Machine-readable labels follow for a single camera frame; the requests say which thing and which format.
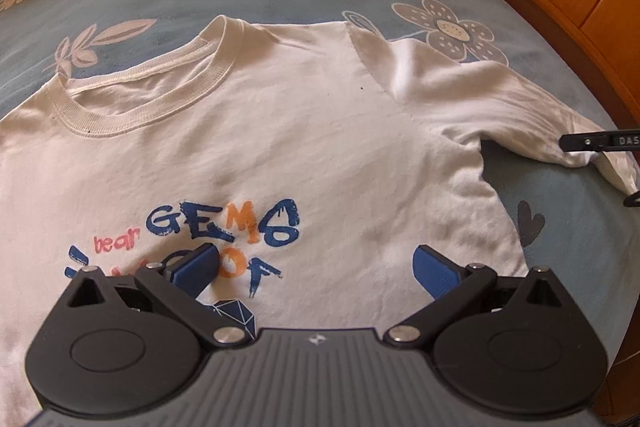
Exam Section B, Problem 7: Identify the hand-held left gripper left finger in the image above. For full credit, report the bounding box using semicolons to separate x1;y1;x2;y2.
62;243;251;350

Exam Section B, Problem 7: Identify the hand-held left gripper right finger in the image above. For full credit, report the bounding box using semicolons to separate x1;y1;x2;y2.
385;244;581;350

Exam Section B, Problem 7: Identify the white long-sleeved printed shirt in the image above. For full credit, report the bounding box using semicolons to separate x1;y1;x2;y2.
0;14;640;427

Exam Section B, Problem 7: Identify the wooden bed frame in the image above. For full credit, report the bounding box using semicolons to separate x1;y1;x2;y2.
597;342;640;427

